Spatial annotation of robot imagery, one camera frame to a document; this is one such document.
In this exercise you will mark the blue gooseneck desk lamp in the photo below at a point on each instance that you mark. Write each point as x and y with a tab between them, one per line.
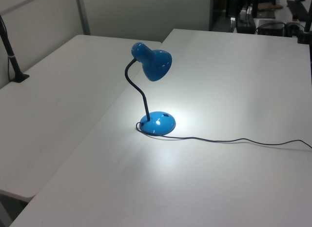
156	63

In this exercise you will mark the black pole with table clamp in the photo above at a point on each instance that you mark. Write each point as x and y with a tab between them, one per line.
11	56

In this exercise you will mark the brown flat object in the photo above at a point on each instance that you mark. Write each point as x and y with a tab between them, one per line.
269	6

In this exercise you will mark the black equipment rack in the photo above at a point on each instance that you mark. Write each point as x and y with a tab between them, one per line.
245	23

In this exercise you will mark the black camera stand pole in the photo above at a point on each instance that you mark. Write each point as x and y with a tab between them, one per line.
305	34

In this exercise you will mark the grey horizontal partition rail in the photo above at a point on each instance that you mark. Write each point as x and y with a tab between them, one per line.
22	3

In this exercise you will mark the grey partition corner post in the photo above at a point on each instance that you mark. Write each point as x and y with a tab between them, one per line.
83	14

